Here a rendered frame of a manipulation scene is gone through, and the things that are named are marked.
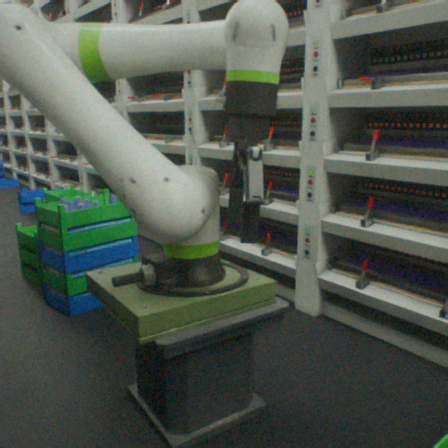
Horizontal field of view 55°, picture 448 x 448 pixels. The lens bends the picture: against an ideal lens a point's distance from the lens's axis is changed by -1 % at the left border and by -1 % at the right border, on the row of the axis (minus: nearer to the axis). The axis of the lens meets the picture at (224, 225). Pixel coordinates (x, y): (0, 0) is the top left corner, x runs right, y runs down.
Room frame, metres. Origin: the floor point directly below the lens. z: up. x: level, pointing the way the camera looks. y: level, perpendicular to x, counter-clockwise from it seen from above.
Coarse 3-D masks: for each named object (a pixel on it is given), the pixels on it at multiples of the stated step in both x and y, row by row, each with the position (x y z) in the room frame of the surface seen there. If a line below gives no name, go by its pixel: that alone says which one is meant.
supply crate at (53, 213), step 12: (108, 192) 1.72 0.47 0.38; (36, 204) 1.50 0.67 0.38; (48, 204) 1.55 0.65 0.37; (60, 204) 1.39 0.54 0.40; (84, 204) 1.65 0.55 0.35; (108, 204) 1.71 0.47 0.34; (120, 204) 1.55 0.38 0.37; (36, 216) 1.51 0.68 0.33; (48, 216) 1.44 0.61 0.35; (60, 216) 1.38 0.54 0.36; (72, 216) 1.41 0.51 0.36; (84, 216) 1.44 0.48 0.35; (96, 216) 1.47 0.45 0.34; (108, 216) 1.51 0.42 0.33; (120, 216) 1.54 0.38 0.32; (60, 228) 1.38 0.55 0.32
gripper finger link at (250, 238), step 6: (246, 210) 0.72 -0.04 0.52; (258, 210) 0.72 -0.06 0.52; (246, 216) 0.72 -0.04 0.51; (258, 216) 0.72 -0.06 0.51; (258, 222) 0.72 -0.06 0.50; (246, 228) 0.72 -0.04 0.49; (252, 228) 0.72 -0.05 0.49; (258, 228) 0.72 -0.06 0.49; (246, 234) 0.72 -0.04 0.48; (252, 234) 0.72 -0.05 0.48; (240, 240) 0.72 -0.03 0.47; (246, 240) 0.72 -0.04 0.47; (252, 240) 0.72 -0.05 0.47
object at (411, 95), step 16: (384, 64) 1.43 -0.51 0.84; (400, 64) 1.38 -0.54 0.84; (416, 64) 1.35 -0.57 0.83; (432, 64) 1.31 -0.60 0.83; (336, 80) 1.41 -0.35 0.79; (336, 96) 1.36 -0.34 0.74; (352, 96) 1.31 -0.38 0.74; (368, 96) 1.27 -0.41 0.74; (384, 96) 1.23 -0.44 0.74; (400, 96) 1.19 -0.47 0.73; (416, 96) 1.16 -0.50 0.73; (432, 96) 1.13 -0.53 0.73
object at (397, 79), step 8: (440, 72) 1.17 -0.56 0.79; (344, 80) 1.40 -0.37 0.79; (352, 80) 1.37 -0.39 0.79; (384, 80) 1.29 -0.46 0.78; (392, 80) 1.27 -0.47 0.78; (400, 80) 1.25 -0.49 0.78; (408, 80) 1.23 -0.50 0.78; (416, 80) 1.21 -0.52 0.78; (424, 80) 1.19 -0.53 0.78; (432, 80) 1.17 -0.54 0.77; (440, 80) 1.15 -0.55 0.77
